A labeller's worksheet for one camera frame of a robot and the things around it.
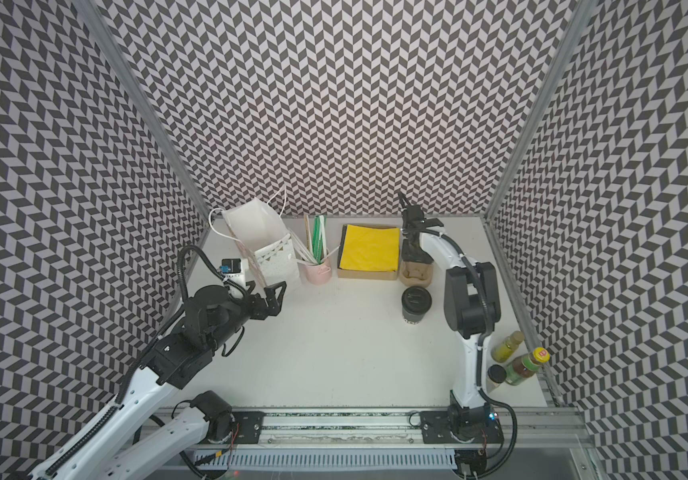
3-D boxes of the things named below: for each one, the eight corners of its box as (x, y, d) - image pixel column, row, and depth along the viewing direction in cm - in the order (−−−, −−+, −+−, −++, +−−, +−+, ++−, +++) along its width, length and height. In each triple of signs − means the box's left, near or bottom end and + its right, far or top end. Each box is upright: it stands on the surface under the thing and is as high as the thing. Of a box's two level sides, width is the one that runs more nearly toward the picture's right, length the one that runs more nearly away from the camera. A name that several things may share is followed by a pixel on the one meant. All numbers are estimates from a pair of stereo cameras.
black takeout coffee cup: (400, 327, 91) (404, 310, 82) (398, 303, 96) (402, 285, 87) (426, 327, 91) (433, 310, 82) (423, 303, 96) (429, 285, 87)
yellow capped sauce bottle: (502, 388, 82) (535, 366, 66) (497, 372, 85) (528, 347, 69) (517, 388, 82) (554, 366, 66) (512, 372, 85) (546, 347, 69)
